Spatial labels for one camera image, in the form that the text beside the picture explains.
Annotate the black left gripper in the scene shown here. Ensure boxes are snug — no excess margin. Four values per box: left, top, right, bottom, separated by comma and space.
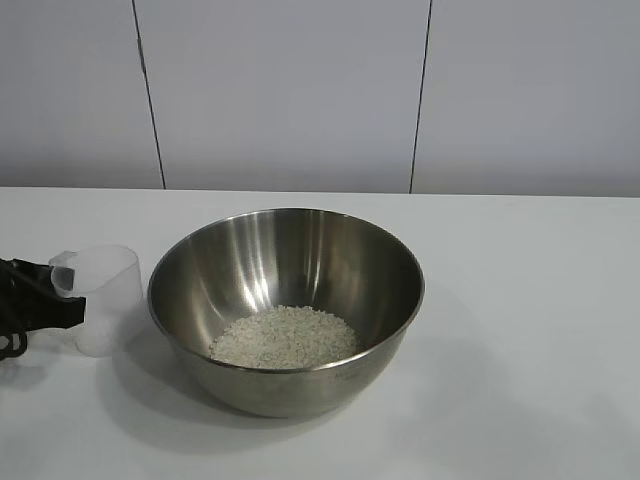
0, 258, 87, 362

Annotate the clear plastic measuring cup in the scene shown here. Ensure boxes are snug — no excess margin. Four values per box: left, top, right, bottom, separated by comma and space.
48, 244, 143, 357

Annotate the stainless steel mixing bowl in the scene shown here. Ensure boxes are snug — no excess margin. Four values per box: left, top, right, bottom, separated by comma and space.
147, 207, 427, 419

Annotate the white uncooked rice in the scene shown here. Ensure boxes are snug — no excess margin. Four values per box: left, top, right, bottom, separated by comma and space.
208, 304, 364, 370

